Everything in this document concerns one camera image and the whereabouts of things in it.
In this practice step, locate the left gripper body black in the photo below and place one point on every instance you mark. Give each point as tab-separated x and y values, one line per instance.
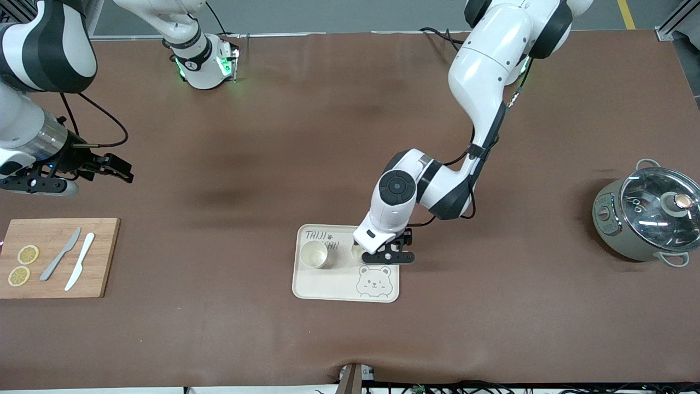
406	237

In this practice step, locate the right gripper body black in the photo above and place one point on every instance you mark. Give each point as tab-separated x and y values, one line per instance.
75	158

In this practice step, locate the cream paper cup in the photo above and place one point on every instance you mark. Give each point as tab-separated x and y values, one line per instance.
356	253

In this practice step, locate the white plastic cup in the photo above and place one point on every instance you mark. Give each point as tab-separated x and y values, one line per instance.
313	254

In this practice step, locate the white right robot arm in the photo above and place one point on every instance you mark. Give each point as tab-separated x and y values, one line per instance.
49	49

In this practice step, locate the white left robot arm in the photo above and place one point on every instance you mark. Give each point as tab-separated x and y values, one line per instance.
481	71

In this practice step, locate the cream bear print tray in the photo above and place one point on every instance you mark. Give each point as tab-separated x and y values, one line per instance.
339	284

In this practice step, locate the grey plastic knife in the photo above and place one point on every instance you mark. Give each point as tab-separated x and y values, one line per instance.
60	254

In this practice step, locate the white plastic knife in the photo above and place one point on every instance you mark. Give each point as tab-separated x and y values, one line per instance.
78	262

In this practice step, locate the bamboo cutting board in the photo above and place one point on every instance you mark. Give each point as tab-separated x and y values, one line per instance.
104	273

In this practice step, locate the lemon slice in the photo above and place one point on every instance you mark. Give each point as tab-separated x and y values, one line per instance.
28	254
19	276

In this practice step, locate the grey-green electric pot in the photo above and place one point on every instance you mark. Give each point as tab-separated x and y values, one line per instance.
618	241

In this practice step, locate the glass pot lid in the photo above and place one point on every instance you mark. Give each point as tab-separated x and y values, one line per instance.
651	219

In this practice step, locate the metal bracket at table edge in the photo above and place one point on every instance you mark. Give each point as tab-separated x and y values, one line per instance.
350	380

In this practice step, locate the aluminium frame profile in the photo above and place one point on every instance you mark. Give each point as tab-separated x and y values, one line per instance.
675	22

